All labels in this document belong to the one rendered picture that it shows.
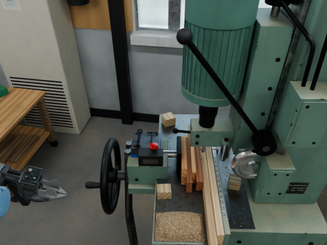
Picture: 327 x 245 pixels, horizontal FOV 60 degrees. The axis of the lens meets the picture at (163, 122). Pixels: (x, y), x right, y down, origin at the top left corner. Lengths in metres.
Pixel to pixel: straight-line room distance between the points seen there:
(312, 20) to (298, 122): 0.23
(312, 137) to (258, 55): 0.24
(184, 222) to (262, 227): 0.31
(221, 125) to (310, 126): 0.30
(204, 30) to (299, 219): 0.72
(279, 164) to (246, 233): 0.29
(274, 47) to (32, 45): 1.84
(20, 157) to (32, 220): 0.46
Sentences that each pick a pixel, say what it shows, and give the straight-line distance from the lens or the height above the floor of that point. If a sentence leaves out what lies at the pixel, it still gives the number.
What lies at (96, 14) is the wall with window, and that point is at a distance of 2.30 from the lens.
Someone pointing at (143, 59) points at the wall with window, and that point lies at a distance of 2.33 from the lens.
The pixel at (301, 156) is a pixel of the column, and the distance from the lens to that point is 0.96.
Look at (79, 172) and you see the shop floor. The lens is 2.29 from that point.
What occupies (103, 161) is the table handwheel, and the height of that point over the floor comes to 0.94.
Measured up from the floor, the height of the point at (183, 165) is 0.98.
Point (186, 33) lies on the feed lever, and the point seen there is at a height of 1.43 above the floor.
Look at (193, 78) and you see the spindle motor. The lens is 0.76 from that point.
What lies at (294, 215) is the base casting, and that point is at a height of 0.80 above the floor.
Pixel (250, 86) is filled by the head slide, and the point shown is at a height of 1.26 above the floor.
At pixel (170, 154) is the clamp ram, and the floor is 0.96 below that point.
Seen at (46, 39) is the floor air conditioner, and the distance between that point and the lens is 2.21.
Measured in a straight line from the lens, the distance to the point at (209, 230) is 0.84.
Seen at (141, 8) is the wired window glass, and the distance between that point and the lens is 2.27.
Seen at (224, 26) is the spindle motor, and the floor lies 1.42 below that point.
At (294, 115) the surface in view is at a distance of 0.73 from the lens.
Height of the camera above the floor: 1.65
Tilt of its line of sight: 39 degrees down
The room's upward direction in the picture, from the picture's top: straight up
